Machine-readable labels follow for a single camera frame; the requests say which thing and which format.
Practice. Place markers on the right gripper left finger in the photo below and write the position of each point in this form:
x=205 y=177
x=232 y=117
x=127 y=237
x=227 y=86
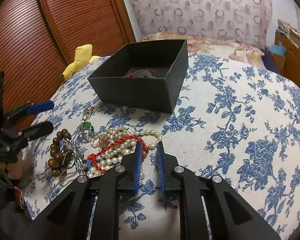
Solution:
x=88 y=208

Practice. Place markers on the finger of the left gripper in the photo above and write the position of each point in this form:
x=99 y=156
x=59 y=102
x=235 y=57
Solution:
x=28 y=134
x=18 y=114

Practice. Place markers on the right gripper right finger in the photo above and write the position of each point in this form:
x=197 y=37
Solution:
x=209 y=208

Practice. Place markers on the silver chain jewelry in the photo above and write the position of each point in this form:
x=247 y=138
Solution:
x=65 y=162

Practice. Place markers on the pale green jade bangle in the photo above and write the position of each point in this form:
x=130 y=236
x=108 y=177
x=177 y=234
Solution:
x=141 y=74

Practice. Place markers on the black jewelry box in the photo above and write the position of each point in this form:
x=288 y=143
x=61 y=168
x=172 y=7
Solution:
x=166 y=59

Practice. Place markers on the person's left hand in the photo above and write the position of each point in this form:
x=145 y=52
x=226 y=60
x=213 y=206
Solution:
x=14 y=170

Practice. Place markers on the green stone pendant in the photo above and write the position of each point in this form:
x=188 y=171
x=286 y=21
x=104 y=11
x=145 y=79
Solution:
x=86 y=127

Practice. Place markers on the brown louvered wardrobe door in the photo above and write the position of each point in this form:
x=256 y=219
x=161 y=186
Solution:
x=38 y=39

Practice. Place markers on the yellow Pikachu plush toy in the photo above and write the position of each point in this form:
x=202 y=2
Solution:
x=83 y=56

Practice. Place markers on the blue floral white quilt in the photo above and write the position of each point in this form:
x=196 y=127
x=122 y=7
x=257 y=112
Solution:
x=231 y=119

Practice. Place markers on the brown wooden sideboard cabinet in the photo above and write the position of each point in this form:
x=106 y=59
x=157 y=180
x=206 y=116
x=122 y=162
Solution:
x=291 y=69

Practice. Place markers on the blue tissue in box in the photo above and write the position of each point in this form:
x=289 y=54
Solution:
x=278 y=49

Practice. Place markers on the pink floral beige bedspread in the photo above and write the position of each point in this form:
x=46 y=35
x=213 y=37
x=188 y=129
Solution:
x=199 y=44

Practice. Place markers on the pink circle patterned curtain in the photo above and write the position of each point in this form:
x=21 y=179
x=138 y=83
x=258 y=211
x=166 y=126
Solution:
x=240 y=21

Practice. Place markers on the gold ring pendant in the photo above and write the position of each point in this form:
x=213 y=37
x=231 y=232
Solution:
x=87 y=113

